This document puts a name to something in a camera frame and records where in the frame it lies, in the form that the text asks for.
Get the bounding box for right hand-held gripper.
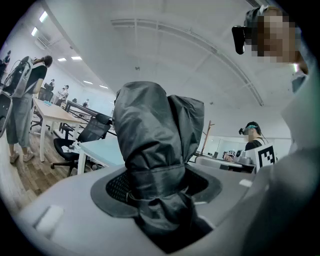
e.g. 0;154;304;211
236;142;278;173

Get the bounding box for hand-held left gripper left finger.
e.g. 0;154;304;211
14;164;166;256

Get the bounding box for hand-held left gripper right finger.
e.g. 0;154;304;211
174;162;266;256

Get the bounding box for black umbrella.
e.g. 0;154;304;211
112;80;216;255

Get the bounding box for person's light grey shirt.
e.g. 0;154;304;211
239;62;320;256

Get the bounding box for wooden coat rack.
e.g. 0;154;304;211
199;119;216;157

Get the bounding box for white crumpled garment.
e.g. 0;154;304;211
61;141;81;153

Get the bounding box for black mesh office chair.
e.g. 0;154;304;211
50;113;113;177

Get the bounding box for light wooden table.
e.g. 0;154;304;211
32;97;83;163

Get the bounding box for black metal railing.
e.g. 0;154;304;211
65;99;118;137

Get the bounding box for person's head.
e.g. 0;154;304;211
257;6;310;75

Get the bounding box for ceiling air conditioner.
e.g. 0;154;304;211
34;36;52;50

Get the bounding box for row of ceiling light panels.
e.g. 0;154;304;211
31;11;109;90

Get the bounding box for black head-mounted camera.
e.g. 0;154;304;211
231;24;253;55

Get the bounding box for white ceiling rail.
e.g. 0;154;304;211
111;18;265;107

